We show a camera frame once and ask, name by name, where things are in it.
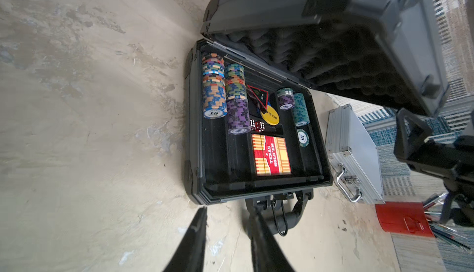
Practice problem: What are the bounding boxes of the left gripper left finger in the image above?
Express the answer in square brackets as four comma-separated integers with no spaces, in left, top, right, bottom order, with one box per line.
[164,207,207,272]

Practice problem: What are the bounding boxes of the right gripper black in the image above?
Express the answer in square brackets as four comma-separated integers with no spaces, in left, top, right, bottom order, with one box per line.
[394,109,474,212]

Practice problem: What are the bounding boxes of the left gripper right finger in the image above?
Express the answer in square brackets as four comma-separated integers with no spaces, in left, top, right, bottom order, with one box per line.
[247,210,294,272]

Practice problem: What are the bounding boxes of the dark grey poker case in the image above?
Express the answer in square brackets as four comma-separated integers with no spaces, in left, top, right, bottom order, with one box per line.
[184,0,450,232]

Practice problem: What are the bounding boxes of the silver aluminium poker case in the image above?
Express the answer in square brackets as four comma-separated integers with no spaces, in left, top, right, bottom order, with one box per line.
[325,104,385,205]

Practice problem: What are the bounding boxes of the bundle of coloured pencils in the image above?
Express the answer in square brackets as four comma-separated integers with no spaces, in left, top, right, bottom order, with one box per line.
[422,193,474,253]

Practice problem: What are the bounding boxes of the red pencil cup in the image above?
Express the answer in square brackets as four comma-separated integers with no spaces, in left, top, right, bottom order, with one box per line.
[375,202,434,237]

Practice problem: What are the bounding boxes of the texas holdem card deck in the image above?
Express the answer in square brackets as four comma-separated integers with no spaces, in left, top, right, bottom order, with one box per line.
[251,134,291,176]

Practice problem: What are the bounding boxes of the single green white chip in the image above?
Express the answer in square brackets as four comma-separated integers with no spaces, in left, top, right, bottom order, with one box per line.
[297,129,310,147]

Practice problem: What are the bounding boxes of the teal chip stack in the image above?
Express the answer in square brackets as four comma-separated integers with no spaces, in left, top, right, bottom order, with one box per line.
[292,93,311,127]

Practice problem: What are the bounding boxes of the small purple chip stack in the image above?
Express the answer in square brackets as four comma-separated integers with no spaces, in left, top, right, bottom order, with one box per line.
[276,88,295,110]

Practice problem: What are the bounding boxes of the red dice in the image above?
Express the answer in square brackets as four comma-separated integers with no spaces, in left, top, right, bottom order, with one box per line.
[250,119,265,132]

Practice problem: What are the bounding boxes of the purple mixed chip stack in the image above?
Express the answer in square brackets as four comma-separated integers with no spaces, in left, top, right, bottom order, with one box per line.
[225,63,251,135]

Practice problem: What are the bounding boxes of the yellow dealer button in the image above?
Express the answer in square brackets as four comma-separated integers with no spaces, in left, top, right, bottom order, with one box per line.
[260,104,280,126]

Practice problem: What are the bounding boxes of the black red triangle card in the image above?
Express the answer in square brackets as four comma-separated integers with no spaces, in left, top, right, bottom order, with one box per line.
[246,85,269,113]

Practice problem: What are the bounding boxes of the blue orange chip stack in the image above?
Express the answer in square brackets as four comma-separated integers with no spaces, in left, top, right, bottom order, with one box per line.
[202,53,227,120]

